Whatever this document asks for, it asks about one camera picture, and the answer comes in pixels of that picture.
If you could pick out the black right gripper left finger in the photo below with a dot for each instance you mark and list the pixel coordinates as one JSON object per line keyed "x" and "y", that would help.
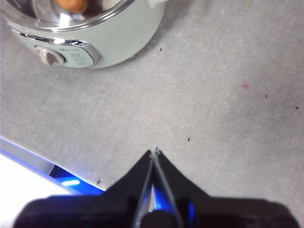
{"x": 95, "y": 211}

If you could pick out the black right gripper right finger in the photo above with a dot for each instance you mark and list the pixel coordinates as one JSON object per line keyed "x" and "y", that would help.
{"x": 225, "y": 213}

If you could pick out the pale green electric cooking pot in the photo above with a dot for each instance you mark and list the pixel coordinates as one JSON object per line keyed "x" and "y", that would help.
{"x": 123, "y": 35}

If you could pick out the brown potato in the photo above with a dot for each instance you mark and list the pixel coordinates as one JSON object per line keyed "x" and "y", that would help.
{"x": 71, "y": 6}

